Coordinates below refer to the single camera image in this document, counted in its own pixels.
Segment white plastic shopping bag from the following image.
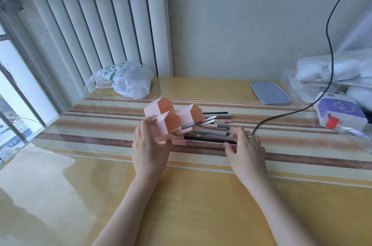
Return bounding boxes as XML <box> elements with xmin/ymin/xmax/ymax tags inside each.
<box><xmin>85</xmin><ymin>60</ymin><xmax>154</xmax><ymax>100</ymax></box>

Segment pile of makeup pens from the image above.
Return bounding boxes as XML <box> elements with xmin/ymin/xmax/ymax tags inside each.
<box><xmin>174</xmin><ymin>111</ymin><xmax>237</xmax><ymax>139</ymax></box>

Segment pink hexagonal pen holder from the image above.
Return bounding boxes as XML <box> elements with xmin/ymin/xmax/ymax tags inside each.
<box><xmin>144</xmin><ymin>96</ymin><xmax>205</xmax><ymax>143</ymax></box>

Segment white round object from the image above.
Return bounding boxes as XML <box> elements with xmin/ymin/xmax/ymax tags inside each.
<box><xmin>346</xmin><ymin>86</ymin><xmax>372</xmax><ymax>110</ymax></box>

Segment person's right forearm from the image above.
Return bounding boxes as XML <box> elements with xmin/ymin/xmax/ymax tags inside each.
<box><xmin>242</xmin><ymin>174</ymin><xmax>319</xmax><ymax>246</ymax></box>

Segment person's right hand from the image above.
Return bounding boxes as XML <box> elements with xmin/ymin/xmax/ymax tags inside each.
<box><xmin>224</xmin><ymin>126</ymin><xmax>268</xmax><ymax>186</ymax></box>

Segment pink slim pencil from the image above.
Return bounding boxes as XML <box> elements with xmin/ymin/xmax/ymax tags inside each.
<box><xmin>178</xmin><ymin>139</ymin><xmax>237</xmax><ymax>149</ymax></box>

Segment white radiator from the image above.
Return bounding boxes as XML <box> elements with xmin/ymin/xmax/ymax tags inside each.
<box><xmin>17</xmin><ymin>0</ymin><xmax>175</xmax><ymax>98</ymax></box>

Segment person's left forearm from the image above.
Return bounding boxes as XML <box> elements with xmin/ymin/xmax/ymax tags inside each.
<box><xmin>92</xmin><ymin>170</ymin><xmax>167</xmax><ymax>246</ymax></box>

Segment person's left hand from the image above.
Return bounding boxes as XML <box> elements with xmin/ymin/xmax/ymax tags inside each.
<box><xmin>132</xmin><ymin>116</ymin><xmax>173</xmax><ymax>178</ymax></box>

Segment blue container lid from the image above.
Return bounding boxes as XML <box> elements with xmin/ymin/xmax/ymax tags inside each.
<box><xmin>251</xmin><ymin>81</ymin><xmax>292</xmax><ymax>105</ymax></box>

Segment black cable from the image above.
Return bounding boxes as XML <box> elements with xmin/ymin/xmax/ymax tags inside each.
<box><xmin>251</xmin><ymin>0</ymin><xmax>361</xmax><ymax>136</ymax></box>

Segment clear bottle with red cap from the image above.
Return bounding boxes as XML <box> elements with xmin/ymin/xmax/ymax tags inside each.
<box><xmin>325</xmin><ymin>116</ymin><xmax>372</xmax><ymax>154</ymax></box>

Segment black eyeliner pencil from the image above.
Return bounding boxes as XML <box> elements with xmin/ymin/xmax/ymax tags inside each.
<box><xmin>184</xmin><ymin>136</ymin><xmax>237</xmax><ymax>142</ymax></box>

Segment striped table runner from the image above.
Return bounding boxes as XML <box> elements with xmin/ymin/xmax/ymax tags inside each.
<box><xmin>35</xmin><ymin>96</ymin><xmax>372</xmax><ymax>189</ymax></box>

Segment clear plastic storage box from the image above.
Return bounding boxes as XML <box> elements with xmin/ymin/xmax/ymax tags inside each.
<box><xmin>280</xmin><ymin>68</ymin><xmax>345</xmax><ymax>104</ymax></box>

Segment purple and white box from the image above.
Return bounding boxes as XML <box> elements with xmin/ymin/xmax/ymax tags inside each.
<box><xmin>314</xmin><ymin>92</ymin><xmax>369</xmax><ymax>132</ymax></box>

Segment white plastic-wrapped bundle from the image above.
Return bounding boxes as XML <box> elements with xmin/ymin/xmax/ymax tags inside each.
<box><xmin>296</xmin><ymin>53</ymin><xmax>372</xmax><ymax>82</ymax></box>

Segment grey window frame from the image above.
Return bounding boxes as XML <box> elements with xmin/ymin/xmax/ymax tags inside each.
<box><xmin>0</xmin><ymin>0</ymin><xmax>68</xmax><ymax>165</ymax></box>

